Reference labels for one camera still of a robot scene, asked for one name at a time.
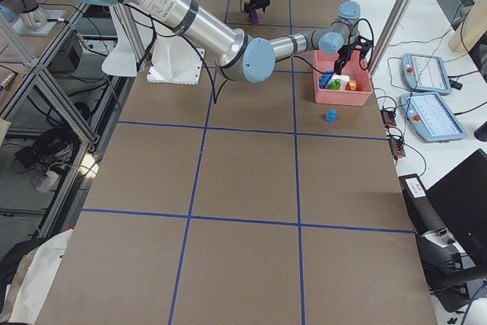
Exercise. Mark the orange block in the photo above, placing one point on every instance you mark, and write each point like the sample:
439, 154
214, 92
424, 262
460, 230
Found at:
353, 86

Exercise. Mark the orange black connector box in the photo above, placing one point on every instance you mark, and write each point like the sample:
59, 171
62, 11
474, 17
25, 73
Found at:
388, 118

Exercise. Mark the aluminium frame post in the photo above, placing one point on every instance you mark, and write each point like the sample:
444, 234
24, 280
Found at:
390, 27

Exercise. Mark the upper teach pendant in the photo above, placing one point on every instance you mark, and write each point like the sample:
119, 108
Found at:
424, 73

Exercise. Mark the black laptop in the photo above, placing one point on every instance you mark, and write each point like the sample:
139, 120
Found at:
459, 198

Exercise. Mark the teach pendant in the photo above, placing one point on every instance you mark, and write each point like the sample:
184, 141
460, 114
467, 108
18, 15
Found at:
424, 73
430, 117

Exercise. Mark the white camera stand base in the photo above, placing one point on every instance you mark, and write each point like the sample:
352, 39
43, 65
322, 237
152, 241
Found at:
173, 60

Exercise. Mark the lower teach pendant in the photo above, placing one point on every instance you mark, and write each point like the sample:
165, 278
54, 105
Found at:
430, 117

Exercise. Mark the small light blue block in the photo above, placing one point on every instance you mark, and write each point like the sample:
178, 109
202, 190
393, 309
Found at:
331, 115

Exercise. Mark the long blue block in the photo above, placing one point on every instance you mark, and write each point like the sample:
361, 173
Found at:
325, 79

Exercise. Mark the pink plastic box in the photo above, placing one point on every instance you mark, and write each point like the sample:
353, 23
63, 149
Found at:
323, 62

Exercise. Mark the green block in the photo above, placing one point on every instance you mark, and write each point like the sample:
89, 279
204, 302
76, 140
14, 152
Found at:
335, 84

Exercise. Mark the purple block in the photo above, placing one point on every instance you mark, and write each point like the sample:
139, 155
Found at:
254, 17

